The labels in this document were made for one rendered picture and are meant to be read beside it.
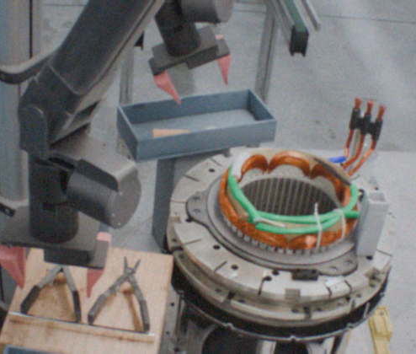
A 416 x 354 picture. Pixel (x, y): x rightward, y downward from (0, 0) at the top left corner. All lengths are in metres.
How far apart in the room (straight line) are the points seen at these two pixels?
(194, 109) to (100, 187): 0.64
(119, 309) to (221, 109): 0.56
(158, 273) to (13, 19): 0.44
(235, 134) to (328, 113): 2.19
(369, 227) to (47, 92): 0.47
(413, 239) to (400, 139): 1.84
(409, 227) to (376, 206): 0.66
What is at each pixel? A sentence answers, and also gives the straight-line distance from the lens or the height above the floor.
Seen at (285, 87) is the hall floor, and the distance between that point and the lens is 3.69.
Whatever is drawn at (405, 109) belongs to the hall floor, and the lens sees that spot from 3.74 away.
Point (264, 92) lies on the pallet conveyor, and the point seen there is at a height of 0.32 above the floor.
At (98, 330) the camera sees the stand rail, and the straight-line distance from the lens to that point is 1.00.
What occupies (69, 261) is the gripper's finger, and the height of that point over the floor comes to 1.17.
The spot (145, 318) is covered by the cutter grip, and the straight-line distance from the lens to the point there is 0.98.
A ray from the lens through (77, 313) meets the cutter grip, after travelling 0.99.
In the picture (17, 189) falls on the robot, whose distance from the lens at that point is 1.41.
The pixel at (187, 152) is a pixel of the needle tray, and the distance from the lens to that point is 1.37.
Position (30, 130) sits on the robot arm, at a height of 1.33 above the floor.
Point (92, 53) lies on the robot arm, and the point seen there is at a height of 1.43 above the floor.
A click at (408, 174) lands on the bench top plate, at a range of 1.88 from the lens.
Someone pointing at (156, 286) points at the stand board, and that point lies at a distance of 1.07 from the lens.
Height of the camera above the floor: 1.81
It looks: 36 degrees down
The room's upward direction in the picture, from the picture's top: 7 degrees clockwise
